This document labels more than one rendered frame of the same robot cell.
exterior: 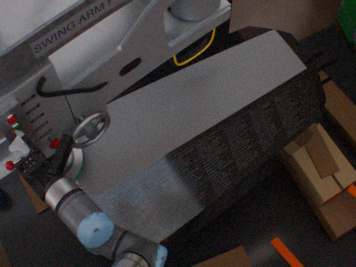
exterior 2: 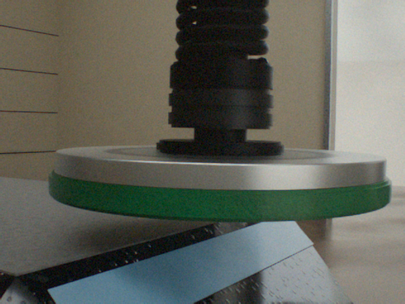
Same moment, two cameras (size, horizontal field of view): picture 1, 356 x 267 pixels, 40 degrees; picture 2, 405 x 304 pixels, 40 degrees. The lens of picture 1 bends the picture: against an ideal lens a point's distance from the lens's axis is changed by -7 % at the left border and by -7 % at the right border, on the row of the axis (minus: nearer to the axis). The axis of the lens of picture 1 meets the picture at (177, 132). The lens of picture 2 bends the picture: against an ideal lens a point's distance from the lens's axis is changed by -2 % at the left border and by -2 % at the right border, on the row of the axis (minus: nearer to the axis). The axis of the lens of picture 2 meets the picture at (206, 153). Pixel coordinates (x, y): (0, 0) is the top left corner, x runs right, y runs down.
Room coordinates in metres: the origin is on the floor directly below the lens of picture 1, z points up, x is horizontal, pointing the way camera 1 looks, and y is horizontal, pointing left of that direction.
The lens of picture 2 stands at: (0.93, 0.77, 0.88)
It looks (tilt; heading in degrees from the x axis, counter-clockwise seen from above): 3 degrees down; 241
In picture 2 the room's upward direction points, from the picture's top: 1 degrees clockwise
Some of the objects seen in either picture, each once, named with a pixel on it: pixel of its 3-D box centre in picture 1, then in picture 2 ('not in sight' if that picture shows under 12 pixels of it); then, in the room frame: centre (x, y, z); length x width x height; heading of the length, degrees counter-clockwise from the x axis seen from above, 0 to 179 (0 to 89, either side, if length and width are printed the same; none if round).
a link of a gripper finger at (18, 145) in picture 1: (18, 143); not in sight; (0.55, 0.41, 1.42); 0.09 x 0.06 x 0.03; 43
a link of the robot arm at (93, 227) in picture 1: (85, 219); not in sight; (0.35, 0.22, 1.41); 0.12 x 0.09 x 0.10; 43
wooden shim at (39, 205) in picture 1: (35, 190); not in sight; (0.92, 0.77, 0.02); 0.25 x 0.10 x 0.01; 31
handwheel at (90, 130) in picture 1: (84, 122); not in sight; (0.72, 0.28, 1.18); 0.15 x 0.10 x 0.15; 129
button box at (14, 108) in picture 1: (19, 132); not in sight; (0.61, 0.44, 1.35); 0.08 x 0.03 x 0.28; 129
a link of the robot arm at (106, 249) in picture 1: (100, 235); not in sight; (0.33, 0.21, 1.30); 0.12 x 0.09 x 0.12; 64
